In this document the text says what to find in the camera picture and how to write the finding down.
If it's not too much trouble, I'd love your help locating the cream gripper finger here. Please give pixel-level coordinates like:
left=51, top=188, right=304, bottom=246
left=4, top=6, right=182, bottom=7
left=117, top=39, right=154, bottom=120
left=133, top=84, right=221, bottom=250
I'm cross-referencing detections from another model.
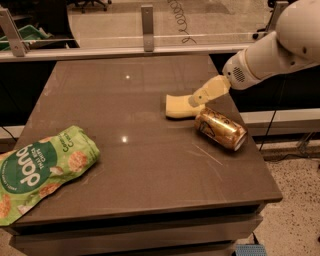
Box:
left=188, top=79, right=219, bottom=107

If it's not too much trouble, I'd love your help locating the yellow sponge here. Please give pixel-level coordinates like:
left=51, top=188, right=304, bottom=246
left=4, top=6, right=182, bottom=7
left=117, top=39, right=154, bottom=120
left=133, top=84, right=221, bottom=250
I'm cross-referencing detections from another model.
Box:
left=165, top=95, right=205, bottom=119

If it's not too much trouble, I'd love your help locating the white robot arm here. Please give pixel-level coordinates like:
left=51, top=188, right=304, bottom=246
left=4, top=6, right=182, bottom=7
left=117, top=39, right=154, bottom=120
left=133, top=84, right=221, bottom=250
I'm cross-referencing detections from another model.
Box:
left=187, top=0, right=320, bottom=108

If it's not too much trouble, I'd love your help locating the orange soda can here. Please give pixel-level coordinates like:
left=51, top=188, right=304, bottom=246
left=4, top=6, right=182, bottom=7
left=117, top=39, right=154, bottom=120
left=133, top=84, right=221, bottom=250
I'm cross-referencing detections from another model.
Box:
left=194, top=107, right=247, bottom=151

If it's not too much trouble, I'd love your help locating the office chair base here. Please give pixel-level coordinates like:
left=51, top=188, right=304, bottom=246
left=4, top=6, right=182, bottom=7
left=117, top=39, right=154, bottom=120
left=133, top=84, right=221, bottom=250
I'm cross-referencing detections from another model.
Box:
left=70, top=0, right=112, bottom=13

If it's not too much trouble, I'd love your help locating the blue perforated box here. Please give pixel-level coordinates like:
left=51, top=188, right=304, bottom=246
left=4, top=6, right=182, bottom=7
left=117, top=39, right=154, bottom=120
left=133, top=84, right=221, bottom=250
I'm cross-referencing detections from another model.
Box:
left=235, top=244, right=267, bottom=256

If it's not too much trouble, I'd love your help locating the green plastic bin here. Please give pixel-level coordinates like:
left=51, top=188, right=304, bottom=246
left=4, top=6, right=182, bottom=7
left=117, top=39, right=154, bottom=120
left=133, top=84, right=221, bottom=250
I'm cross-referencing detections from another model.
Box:
left=0, top=25, right=49, bottom=51

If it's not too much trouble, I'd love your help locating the green chip bag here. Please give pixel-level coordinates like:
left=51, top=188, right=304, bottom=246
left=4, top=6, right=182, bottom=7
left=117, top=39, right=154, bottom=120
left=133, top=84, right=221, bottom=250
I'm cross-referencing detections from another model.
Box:
left=0, top=126, right=100, bottom=227

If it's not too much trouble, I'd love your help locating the coiled black cable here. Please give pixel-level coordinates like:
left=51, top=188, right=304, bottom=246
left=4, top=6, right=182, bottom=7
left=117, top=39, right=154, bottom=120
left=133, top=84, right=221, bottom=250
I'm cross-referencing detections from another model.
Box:
left=167, top=0, right=198, bottom=45

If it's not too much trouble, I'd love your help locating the right metal bracket post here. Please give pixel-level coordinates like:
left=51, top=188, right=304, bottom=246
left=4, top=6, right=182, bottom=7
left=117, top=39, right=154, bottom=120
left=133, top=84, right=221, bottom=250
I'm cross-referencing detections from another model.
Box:
left=265, top=0, right=289, bottom=33

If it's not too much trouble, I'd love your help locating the metal bracket post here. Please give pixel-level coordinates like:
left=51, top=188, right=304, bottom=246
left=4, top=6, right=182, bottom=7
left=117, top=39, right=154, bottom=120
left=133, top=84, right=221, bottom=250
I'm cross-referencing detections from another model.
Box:
left=0, top=7, right=28, bottom=57
left=265, top=0, right=289, bottom=33
left=141, top=4, right=154, bottom=52

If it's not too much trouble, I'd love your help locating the middle metal bracket post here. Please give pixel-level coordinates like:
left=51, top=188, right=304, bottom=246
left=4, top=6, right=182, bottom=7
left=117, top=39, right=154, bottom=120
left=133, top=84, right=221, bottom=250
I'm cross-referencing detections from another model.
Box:
left=141, top=4, right=154, bottom=52

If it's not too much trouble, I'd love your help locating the left metal bracket post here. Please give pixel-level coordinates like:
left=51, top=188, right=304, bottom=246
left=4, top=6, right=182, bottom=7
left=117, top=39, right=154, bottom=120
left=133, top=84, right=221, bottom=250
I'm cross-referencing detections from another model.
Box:
left=0, top=7, right=28, bottom=57

